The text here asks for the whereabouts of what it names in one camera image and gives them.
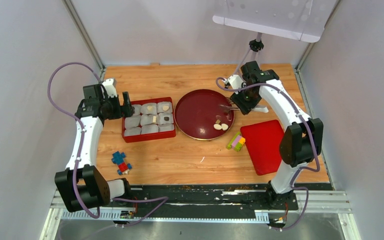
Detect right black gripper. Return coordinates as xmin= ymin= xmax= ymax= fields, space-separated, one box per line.
xmin=230 ymin=83 xmax=262 ymax=115

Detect metal tongs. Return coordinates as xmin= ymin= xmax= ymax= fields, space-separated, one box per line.
xmin=219 ymin=97 xmax=269 ymax=113

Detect red chocolate box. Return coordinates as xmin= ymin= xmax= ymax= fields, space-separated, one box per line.
xmin=121 ymin=97 xmax=177 ymax=143

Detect white heart chocolate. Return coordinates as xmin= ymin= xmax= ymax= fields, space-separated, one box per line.
xmin=221 ymin=123 xmax=229 ymax=131
xmin=162 ymin=105 xmax=170 ymax=111

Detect red box lid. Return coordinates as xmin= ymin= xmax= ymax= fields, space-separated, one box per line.
xmin=240 ymin=120 xmax=284 ymax=176

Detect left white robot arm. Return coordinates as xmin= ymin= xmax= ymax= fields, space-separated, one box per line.
xmin=54 ymin=78 xmax=134 ymax=213

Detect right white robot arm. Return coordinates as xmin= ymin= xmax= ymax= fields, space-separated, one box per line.
xmin=227 ymin=61 xmax=324 ymax=209

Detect green pink toy blocks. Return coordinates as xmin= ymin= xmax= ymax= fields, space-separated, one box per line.
xmin=226 ymin=131 xmax=246 ymax=152

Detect dark red round tray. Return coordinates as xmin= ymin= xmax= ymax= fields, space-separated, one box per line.
xmin=173 ymin=89 xmax=235 ymax=141

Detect blue red toy car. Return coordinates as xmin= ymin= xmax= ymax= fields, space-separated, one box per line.
xmin=111 ymin=151 xmax=132 ymax=175

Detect grey tripod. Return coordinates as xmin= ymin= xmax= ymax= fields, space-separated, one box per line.
xmin=232 ymin=32 xmax=264 ymax=75

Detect white board on tripod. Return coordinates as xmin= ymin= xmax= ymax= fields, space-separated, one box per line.
xmin=212 ymin=0 xmax=337 ymax=43

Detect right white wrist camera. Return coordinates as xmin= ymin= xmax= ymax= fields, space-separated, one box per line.
xmin=224 ymin=74 xmax=244 ymax=90

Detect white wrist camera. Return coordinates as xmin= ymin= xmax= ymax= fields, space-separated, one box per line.
xmin=101 ymin=78 xmax=118 ymax=98
xmin=224 ymin=74 xmax=244 ymax=90

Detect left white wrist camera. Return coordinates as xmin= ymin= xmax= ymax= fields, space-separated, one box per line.
xmin=101 ymin=78 xmax=118 ymax=98

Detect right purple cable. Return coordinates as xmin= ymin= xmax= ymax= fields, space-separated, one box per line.
xmin=215 ymin=76 xmax=321 ymax=232

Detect purple cable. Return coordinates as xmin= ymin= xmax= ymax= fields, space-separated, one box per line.
xmin=47 ymin=61 xmax=170 ymax=229
xmin=215 ymin=76 xmax=321 ymax=232

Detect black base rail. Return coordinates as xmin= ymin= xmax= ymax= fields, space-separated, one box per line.
xmin=99 ymin=182 xmax=334 ymax=221

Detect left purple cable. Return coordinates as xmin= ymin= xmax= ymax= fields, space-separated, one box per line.
xmin=47 ymin=61 xmax=170 ymax=229

